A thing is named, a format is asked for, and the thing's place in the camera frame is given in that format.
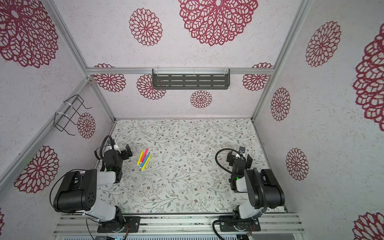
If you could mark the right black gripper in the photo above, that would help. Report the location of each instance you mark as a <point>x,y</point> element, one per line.
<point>238,158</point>

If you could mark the blue highlighter pen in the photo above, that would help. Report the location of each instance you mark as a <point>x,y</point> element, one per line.
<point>144,160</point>

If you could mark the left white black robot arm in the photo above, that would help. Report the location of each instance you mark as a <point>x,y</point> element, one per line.
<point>77,193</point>

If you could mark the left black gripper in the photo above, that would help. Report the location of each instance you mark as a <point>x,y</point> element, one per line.
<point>123,153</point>

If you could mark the dark grey wall shelf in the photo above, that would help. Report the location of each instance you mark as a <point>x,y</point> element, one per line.
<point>192,80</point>

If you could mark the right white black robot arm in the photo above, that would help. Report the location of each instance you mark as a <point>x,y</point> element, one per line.
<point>263,190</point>

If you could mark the black wire wall basket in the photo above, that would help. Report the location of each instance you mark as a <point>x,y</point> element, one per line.
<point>64,118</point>

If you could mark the yellow highlighter pen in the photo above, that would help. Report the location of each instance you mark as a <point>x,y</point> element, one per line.
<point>140,158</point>
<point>145,163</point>

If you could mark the pink highlighter pen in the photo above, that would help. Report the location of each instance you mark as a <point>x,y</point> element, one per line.
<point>144,155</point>

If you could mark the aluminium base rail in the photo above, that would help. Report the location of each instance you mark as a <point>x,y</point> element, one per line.
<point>183,224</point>

